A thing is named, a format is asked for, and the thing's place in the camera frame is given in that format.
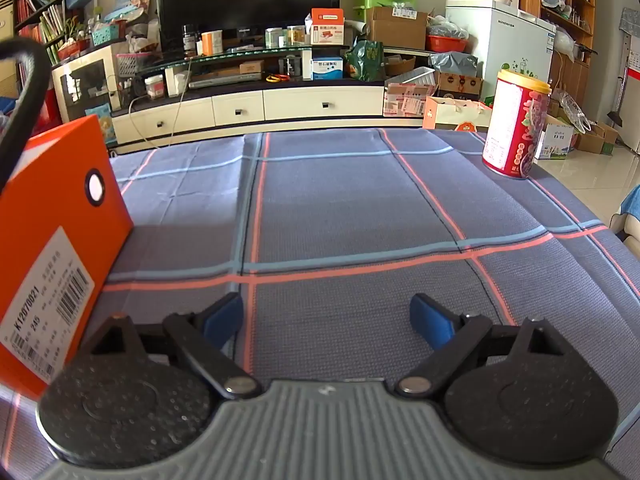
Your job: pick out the red plastic basket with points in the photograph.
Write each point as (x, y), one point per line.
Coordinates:
(446, 43)

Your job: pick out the green printed bag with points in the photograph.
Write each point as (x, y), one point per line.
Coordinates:
(365, 60)

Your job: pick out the red printed can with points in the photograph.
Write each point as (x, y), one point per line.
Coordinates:
(515, 125)

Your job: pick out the black curved bar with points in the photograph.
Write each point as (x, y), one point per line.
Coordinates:
(35, 75)

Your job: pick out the white printed cardboard box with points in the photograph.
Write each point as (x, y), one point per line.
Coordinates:
(555, 140)

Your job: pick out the clear plastic tray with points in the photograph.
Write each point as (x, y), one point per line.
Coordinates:
(575, 110)

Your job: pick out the grey checked tablecloth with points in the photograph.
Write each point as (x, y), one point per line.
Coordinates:
(350, 200)

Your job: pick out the orange cardboard box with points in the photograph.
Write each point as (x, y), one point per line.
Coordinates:
(60, 185)

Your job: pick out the wall calendar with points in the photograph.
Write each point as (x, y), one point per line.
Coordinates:
(631, 25)

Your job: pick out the colourful picture book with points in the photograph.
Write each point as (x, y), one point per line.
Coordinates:
(102, 122)

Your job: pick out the dark bookshelf with books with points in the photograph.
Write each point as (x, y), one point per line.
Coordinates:
(40, 5)

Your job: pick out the white plastic jar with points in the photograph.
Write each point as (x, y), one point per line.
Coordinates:
(155, 87)

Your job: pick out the white small fridge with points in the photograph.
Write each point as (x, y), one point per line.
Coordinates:
(520, 45)

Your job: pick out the pink gift box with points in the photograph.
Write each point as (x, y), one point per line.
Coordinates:
(450, 115)

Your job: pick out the wooden shelf unit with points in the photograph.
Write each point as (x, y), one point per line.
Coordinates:
(560, 10)

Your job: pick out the blue and white box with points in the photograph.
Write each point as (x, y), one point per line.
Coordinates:
(327, 68)

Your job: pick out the pink and white carton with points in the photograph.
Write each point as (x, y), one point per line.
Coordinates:
(407, 101)

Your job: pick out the lavender plastic basket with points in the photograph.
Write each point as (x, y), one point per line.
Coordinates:
(132, 62)

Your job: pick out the open brown cardboard box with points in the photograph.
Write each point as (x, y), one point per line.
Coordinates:
(597, 140)

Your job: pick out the teal plastic basket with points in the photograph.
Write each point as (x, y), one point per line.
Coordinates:
(105, 35)

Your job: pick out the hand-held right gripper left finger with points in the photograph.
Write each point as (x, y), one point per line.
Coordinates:
(224, 320)

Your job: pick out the dark jar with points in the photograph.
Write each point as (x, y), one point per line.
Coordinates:
(190, 42)

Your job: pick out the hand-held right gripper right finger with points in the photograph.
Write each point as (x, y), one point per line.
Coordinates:
(429, 321)

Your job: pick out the white tv stand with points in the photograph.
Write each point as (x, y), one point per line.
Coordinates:
(300, 102)

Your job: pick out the white glass-door cabinet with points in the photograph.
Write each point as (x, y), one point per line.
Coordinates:
(80, 85)

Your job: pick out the orange and white medicine box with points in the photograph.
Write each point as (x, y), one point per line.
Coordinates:
(327, 27)

